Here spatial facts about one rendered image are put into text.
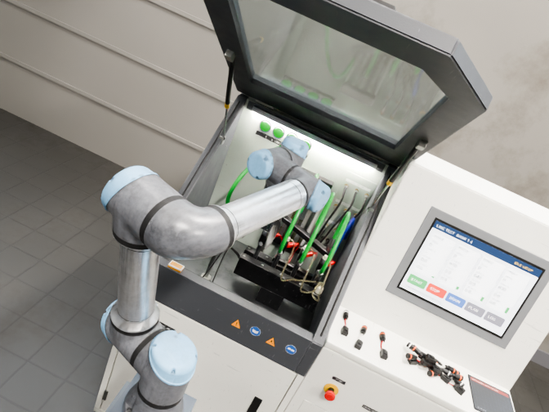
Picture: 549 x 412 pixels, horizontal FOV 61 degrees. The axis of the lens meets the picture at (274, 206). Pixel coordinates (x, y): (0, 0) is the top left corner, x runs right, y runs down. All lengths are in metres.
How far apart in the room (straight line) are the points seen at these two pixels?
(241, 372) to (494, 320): 0.93
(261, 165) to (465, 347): 1.09
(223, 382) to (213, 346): 0.16
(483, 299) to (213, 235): 1.19
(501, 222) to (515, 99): 1.86
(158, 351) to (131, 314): 0.10
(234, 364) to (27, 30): 3.33
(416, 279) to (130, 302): 1.04
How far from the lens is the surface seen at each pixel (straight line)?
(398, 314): 1.81
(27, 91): 4.51
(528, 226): 1.80
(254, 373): 1.79
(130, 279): 1.05
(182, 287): 1.67
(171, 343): 1.17
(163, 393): 1.19
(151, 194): 0.88
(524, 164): 3.67
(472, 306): 1.83
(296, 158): 1.25
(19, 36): 4.44
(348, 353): 1.63
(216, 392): 1.92
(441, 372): 1.78
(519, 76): 3.52
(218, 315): 1.68
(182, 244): 0.85
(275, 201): 1.01
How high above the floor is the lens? 1.98
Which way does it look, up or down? 27 degrees down
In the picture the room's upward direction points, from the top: 24 degrees clockwise
